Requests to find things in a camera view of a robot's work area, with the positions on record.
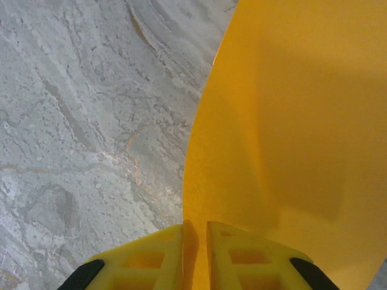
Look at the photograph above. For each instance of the orange cloth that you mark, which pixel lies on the orange cloth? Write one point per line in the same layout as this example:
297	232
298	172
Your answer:
287	105

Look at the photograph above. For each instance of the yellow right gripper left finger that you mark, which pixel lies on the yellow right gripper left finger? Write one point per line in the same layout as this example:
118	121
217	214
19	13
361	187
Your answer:
142	266

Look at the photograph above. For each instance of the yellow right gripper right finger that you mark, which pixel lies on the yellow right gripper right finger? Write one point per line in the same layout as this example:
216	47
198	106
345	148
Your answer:
257	266

